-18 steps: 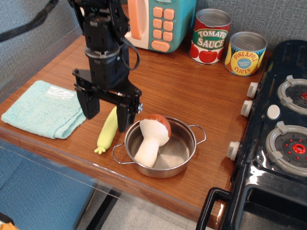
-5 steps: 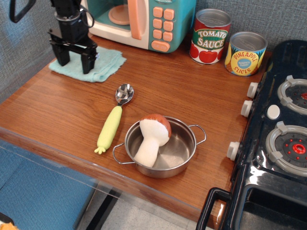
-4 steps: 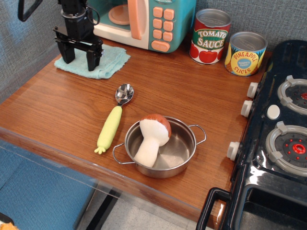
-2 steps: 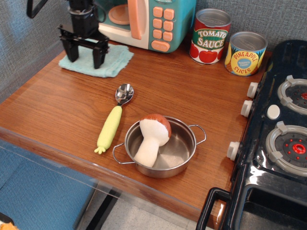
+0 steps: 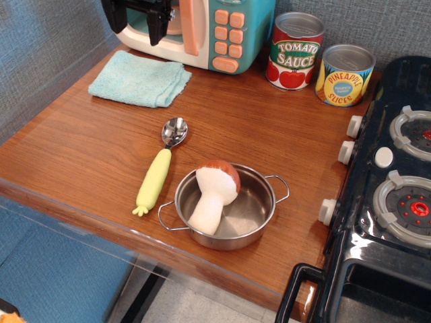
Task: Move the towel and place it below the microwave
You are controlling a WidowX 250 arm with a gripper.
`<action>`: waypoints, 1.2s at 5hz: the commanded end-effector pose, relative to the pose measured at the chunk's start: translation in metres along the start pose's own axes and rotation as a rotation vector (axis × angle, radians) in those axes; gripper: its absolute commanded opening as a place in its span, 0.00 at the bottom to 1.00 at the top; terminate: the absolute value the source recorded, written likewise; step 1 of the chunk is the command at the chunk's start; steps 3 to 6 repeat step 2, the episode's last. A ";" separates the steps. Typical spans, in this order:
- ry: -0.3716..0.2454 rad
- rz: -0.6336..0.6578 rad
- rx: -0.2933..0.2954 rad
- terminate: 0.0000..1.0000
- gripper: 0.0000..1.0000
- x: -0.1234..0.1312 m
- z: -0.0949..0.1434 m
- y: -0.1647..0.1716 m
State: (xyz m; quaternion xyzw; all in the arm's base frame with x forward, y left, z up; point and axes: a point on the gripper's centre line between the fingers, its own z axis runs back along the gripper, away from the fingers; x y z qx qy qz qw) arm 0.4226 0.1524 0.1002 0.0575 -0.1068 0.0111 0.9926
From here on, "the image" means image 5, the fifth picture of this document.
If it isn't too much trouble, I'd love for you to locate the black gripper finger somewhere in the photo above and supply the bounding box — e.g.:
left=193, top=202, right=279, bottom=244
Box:
left=101, top=0, right=127, bottom=34
left=147, top=13, right=169, bottom=46

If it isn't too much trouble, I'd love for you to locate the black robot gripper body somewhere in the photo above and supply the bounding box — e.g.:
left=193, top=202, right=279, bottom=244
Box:
left=111, top=0, right=175, bottom=21

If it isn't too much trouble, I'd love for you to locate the light blue towel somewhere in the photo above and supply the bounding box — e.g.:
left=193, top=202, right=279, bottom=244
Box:
left=88, top=50, right=192, bottom=108

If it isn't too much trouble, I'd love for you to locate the teal toy microwave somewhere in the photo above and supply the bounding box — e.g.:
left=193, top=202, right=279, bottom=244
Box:
left=116, top=0, right=275, bottom=75

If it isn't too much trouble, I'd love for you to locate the tomato sauce can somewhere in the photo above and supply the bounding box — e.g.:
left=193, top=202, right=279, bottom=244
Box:
left=266, top=11, right=325, bottom=90

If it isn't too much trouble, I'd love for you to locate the plush brown mushroom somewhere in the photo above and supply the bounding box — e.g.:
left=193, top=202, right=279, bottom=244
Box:
left=188, top=159, right=241, bottom=236

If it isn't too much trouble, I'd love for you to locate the pineapple slices can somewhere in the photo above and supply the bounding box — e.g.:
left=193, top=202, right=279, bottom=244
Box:
left=315, top=44, right=376, bottom=107

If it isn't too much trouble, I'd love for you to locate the small steel pot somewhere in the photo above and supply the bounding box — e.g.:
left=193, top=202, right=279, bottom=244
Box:
left=158, top=163, right=290, bottom=251

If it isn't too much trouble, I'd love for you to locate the orange plush object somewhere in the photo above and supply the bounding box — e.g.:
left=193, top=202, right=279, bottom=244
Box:
left=0, top=312, right=26, bottom=323

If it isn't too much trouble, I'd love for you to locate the black toy stove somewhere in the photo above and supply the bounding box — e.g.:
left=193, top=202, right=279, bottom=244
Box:
left=276, top=56, right=430, bottom=322

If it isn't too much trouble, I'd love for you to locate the spoon with green handle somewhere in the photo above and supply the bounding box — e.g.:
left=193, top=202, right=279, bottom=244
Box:
left=132, top=117, right=188, bottom=217

